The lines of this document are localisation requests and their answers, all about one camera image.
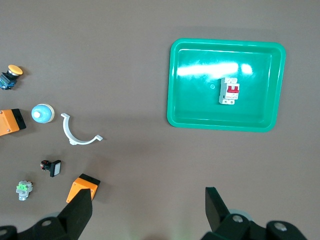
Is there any small white curved clamp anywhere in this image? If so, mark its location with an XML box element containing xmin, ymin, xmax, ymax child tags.
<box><xmin>60</xmin><ymin>112</ymin><xmax>104</xmax><ymax>146</ymax></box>

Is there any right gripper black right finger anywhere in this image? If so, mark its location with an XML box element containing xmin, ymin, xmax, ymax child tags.
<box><xmin>201</xmin><ymin>186</ymin><xmax>310</xmax><ymax>240</ymax></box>

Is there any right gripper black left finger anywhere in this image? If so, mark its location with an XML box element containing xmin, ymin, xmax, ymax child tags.
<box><xmin>0</xmin><ymin>188</ymin><xmax>94</xmax><ymax>240</ymax></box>

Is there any green plastic tray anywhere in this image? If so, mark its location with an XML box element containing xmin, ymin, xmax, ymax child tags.
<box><xmin>166</xmin><ymin>37</ymin><xmax>287</xmax><ymax>133</ymax></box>

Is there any black square push button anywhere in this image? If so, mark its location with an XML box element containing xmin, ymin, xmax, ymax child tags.
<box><xmin>40</xmin><ymin>159</ymin><xmax>62</xmax><ymax>178</ymax></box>

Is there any white circuit breaker red switch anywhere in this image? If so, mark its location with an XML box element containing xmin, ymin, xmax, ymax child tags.
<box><xmin>218</xmin><ymin>77</ymin><xmax>241</xmax><ymax>106</ymax></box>

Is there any orange button box black base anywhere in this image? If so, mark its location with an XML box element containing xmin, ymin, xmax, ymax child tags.
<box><xmin>0</xmin><ymin>108</ymin><xmax>27</xmax><ymax>137</ymax></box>

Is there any orange button box upper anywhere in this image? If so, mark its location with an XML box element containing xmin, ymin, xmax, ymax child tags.
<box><xmin>65</xmin><ymin>173</ymin><xmax>101</xmax><ymax>204</ymax></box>

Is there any brown table cover mat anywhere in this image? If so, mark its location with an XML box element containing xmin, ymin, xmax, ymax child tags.
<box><xmin>0</xmin><ymin>0</ymin><xmax>320</xmax><ymax>240</ymax></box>

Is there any green and grey selector switch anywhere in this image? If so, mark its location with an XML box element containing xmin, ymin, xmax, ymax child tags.
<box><xmin>15</xmin><ymin>180</ymin><xmax>34</xmax><ymax>202</ymax></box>

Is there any blue dome buzzer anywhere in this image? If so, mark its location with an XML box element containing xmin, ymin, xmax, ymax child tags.
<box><xmin>31</xmin><ymin>103</ymin><xmax>55</xmax><ymax>125</ymax></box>

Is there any yellow mushroom push button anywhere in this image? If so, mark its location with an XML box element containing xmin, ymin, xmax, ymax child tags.
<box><xmin>0</xmin><ymin>64</ymin><xmax>24</xmax><ymax>91</ymax></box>

